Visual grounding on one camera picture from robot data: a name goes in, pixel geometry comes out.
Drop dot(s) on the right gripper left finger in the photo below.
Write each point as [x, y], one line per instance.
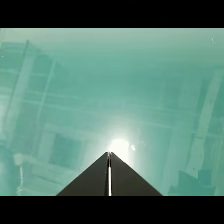
[91, 181]

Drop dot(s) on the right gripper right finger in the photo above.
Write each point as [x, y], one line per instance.
[128, 181]

